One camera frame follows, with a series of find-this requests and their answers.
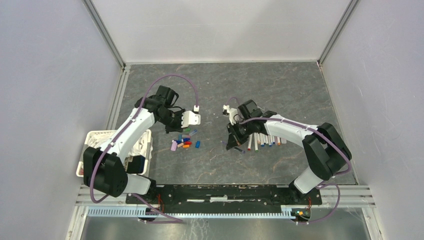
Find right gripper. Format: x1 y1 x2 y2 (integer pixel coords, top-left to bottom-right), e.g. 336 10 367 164
226 119 254 149

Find green cap marker pen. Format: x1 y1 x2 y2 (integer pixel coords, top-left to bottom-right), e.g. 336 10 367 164
253 133 259 153

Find red cap marker pen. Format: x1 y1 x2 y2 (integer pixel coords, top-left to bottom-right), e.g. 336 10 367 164
247 134 253 151

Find purple grey marker pen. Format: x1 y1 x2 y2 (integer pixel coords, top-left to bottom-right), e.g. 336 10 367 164
221 141 246 154

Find dark blue cap marker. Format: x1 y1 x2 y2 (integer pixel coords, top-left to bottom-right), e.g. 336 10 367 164
264 135 273 147

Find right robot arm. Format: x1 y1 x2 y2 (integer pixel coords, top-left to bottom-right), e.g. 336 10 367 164
222 100 352 204

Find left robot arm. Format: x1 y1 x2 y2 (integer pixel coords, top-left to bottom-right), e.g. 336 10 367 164
83 85 185 204

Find white cloth in basket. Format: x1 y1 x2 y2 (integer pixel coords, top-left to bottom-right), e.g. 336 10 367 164
79 129 153 168

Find black item in basket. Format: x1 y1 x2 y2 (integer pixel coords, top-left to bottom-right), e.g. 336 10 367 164
125 155 146 174

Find white plastic basket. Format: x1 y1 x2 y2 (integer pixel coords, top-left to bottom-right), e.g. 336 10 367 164
75 129 153 180

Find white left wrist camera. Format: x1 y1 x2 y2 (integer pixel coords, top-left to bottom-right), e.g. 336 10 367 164
181 110 201 128

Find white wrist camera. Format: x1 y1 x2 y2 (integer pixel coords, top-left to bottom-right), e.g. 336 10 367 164
222 105 239 125
181 110 201 128

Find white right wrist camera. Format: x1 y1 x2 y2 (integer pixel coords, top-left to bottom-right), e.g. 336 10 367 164
222 105 239 125

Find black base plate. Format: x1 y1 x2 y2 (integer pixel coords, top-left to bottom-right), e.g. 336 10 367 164
143 184 323 214

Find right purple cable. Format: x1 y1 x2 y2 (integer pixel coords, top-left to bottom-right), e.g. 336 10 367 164
225 96 353 225

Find white cable duct strip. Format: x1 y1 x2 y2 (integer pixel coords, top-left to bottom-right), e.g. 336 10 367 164
86 206 294 220

